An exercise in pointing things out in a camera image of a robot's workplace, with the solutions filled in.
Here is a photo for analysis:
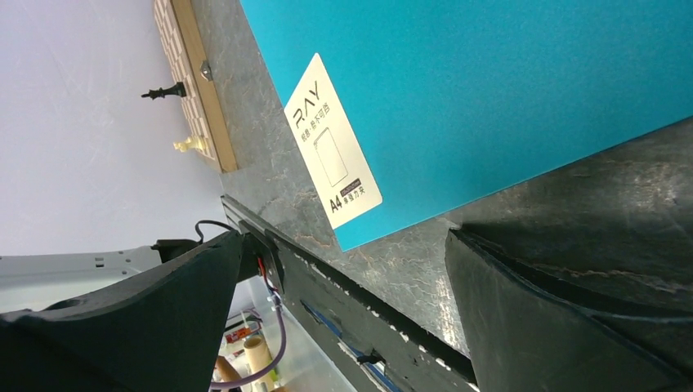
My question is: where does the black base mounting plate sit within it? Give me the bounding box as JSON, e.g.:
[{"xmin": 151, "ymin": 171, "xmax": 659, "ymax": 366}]
[{"xmin": 221, "ymin": 196, "xmax": 478, "ymax": 391}]

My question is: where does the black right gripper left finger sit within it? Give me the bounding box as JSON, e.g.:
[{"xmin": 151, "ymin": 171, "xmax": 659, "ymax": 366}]
[{"xmin": 1, "ymin": 232, "xmax": 243, "ymax": 391}]

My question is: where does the aluminium frame rail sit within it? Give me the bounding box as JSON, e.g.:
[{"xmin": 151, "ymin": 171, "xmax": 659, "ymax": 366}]
[{"xmin": 1, "ymin": 246, "xmax": 162, "ymax": 313}]

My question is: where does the cardboard tube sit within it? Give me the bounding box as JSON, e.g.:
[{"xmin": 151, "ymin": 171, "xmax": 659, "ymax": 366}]
[{"xmin": 244, "ymin": 335, "xmax": 277, "ymax": 391}]

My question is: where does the white chess piece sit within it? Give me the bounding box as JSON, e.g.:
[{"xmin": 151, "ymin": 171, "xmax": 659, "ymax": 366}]
[{"xmin": 173, "ymin": 136, "xmax": 209, "ymax": 154}]

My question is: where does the black chess piece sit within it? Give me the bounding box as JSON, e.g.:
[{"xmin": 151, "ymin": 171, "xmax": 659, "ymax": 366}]
[{"xmin": 141, "ymin": 82, "xmax": 187, "ymax": 100}]

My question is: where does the wooden chessboard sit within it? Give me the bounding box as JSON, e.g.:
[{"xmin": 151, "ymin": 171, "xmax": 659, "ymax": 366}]
[{"xmin": 153, "ymin": 0, "xmax": 238, "ymax": 173}]

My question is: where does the blue black file folder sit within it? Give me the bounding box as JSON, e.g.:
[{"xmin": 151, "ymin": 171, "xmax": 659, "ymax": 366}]
[{"xmin": 241, "ymin": 1, "xmax": 692, "ymax": 251}]

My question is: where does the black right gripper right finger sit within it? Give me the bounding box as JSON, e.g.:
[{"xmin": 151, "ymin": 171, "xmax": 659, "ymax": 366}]
[{"xmin": 445, "ymin": 229, "xmax": 692, "ymax": 391}]

